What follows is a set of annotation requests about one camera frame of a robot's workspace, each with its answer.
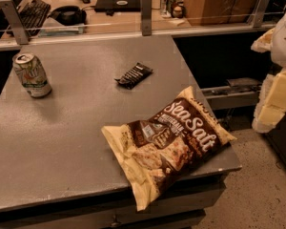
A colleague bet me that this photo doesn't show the cardboard box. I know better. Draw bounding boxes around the cardboard box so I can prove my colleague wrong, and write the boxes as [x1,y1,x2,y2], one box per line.
[183,0,257,26]

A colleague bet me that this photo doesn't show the black headphones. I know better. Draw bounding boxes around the black headphones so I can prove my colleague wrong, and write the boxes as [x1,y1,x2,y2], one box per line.
[49,6,87,26]

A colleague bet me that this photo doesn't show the black computer keyboard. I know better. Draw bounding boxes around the black computer keyboard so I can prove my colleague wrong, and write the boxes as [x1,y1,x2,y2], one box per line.
[18,0,51,36]

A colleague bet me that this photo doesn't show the metal bracket post left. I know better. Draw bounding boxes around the metal bracket post left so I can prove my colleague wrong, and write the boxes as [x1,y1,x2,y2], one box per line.
[0,0,30,45]

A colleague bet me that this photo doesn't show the metal bracket post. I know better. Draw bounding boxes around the metal bracket post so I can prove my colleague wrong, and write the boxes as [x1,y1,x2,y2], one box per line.
[0,0,30,45]
[140,0,152,36]
[251,0,270,28]

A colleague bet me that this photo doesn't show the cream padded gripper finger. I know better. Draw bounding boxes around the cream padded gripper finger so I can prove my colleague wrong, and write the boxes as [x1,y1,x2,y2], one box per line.
[251,29,275,52]
[252,69,286,134]

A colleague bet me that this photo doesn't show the glass jar on desk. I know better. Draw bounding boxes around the glass jar on desk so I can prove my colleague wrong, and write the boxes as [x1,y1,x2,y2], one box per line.
[160,0,176,17]

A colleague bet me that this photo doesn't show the sea salt chips bag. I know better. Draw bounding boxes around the sea salt chips bag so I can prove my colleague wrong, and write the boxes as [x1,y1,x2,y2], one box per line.
[102,87,235,211]

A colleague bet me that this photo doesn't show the small round brown container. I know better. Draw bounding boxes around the small round brown container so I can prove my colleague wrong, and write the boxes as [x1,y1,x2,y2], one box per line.
[172,6,184,18]

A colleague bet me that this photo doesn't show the black rxbar chocolate wrapper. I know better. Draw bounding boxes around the black rxbar chocolate wrapper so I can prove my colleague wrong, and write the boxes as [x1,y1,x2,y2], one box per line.
[115,62,153,90]

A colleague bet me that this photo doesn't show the metal bracket post middle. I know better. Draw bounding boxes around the metal bracket post middle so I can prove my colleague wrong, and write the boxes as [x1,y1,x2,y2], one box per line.
[140,0,152,36]

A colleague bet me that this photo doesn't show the black laptop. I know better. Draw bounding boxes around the black laptop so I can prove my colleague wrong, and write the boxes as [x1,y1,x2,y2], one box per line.
[94,0,141,12]

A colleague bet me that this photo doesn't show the metal bracket post right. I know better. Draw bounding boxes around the metal bracket post right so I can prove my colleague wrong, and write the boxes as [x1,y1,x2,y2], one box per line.
[251,0,270,28]

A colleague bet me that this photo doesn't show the green white soda can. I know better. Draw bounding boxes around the green white soda can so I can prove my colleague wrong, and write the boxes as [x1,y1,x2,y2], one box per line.
[12,52,51,98]

